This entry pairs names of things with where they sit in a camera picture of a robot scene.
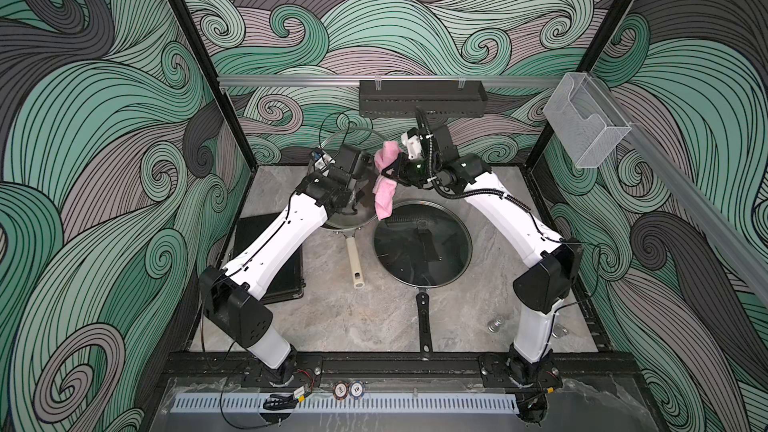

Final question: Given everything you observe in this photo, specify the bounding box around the aluminium wall rail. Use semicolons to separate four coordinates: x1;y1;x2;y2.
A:
218;74;564;88

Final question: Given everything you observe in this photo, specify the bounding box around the white slotted cable duct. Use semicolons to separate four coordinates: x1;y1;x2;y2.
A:
169;392;519;415

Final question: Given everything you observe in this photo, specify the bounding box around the black wall shelf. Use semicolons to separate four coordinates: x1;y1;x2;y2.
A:
358;81;488;118

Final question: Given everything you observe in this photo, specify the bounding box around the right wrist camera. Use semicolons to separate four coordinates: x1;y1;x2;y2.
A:
401;126;458;162

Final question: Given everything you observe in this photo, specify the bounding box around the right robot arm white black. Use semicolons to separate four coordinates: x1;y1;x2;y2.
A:
382;151;583;375

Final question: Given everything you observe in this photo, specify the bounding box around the brown pan beige handle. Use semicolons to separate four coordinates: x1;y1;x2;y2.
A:
323;205;377;290

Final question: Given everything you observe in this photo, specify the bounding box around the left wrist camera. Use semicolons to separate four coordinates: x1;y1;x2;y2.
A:
311;145;372;179

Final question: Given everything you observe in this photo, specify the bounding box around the pink fluffy cloth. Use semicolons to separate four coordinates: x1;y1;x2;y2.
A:
373;141;401;221

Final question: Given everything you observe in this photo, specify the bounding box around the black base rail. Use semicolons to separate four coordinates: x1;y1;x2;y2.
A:
160;352;639;390

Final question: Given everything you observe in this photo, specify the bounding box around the black flat case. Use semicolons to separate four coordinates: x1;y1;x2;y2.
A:
229;213;306;304

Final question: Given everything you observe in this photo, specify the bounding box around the small metal knob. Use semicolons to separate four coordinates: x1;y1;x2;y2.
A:
487;317;504;333

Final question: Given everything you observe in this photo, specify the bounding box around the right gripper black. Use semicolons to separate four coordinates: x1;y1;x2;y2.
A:
381;155;441;189

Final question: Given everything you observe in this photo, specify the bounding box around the aluminium side rail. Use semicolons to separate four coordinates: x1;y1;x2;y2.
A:
596;80;767;297

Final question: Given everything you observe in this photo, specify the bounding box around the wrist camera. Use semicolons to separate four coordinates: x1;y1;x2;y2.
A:
311;145;372;179
401;126;458;162

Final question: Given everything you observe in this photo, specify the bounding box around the clear mesh wall bin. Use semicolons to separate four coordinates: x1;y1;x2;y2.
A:
543;72;631;169

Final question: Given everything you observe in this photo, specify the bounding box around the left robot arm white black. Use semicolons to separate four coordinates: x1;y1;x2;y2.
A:
199;166;375;382

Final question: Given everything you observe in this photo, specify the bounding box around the large glass pot lid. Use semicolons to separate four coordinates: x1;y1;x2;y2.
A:
373;200;473;289

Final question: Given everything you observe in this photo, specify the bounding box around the small glass pot lid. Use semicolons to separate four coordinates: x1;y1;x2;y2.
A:
308;127;385;222

